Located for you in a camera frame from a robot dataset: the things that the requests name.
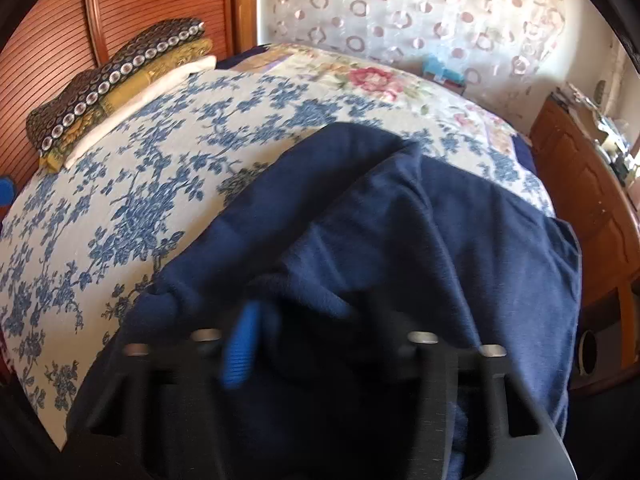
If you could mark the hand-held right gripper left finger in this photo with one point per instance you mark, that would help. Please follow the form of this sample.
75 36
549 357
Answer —
240 355

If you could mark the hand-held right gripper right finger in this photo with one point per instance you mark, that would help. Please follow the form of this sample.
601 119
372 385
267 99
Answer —
432 365

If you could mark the navy t-shirt with orange print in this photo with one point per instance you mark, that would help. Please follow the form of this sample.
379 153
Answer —
450 230

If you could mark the blue floral bed sheet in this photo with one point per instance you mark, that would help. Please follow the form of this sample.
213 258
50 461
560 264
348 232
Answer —
150 170

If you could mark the wooden cabinet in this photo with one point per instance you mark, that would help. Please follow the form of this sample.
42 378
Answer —
585 200

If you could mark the navy blanket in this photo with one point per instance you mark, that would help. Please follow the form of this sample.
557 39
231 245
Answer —
525 152

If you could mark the white pillow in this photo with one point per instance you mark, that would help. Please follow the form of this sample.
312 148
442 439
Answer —
150 87

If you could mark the yellow patterned folded cloth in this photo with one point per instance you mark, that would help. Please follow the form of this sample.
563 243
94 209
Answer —
130 87

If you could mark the pink floral quilt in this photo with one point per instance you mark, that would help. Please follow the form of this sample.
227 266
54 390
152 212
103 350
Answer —
370 80

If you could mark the clutter on cabinet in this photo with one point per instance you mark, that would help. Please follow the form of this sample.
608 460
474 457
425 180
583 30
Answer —
600 120

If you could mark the dark patterned folded cloth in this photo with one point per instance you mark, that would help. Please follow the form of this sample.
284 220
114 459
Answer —
100 80

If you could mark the white curtain with pink rings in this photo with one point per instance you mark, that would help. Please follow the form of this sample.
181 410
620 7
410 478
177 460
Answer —
425 15

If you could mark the wooden slatted panel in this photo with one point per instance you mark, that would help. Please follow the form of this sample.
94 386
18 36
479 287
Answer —
60 20

